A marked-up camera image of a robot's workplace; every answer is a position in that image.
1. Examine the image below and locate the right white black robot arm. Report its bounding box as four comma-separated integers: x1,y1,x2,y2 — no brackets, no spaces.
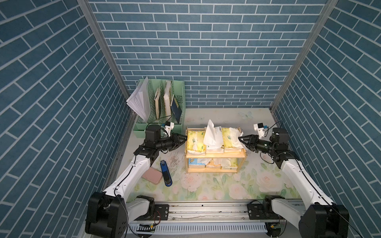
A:
239,128,349,238

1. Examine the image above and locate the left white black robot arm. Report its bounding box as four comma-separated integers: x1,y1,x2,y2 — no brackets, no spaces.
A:
85,125,187,238

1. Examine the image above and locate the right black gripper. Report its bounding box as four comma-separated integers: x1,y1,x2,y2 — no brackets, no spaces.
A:
238,135,274,155

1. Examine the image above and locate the yellow white tissue pack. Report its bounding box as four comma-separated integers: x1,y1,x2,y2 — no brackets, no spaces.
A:
222,128,244,153
221,158,239,171

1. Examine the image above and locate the floral table mat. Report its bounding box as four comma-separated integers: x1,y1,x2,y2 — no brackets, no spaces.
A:
128,108,300,201

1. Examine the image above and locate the white yellow book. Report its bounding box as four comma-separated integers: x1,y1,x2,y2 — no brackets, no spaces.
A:
163,80,172,119

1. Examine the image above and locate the yellow floral tissue pack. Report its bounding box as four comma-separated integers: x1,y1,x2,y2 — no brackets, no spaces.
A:
186,130,206,155

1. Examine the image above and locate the green plastic file organizer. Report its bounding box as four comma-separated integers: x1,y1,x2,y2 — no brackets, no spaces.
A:
133,79,186,138

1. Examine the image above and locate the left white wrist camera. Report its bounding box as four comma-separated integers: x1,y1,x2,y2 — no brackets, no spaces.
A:
164,122,174,137

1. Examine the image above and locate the wooden two-tier shelf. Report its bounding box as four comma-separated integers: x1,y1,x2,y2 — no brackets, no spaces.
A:
184,127,248,174

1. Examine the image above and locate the thin beige book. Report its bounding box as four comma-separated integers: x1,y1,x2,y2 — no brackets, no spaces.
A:
154,87,161,120

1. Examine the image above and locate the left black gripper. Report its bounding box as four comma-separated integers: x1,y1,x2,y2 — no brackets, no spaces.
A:
154,133,189,152

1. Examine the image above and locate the green circuit board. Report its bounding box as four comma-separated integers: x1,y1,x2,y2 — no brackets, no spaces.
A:
136,224,156,233

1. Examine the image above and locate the orange beige tissue pack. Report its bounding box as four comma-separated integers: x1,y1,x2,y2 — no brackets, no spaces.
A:
206,158,221,169

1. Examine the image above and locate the white paper stack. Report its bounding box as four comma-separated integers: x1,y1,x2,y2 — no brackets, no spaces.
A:
127,77,150,123

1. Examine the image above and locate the blue stapler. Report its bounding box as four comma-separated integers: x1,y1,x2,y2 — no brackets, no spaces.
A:
160,160,173,187

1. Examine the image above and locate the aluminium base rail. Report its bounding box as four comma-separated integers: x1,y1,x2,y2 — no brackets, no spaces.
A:
122,199,304,238

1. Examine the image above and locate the dark blue book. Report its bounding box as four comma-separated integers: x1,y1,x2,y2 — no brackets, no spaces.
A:
170,95,182,124

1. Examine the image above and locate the blue cartoon tissue pack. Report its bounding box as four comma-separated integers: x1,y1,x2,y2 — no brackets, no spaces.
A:
188,158,209,168

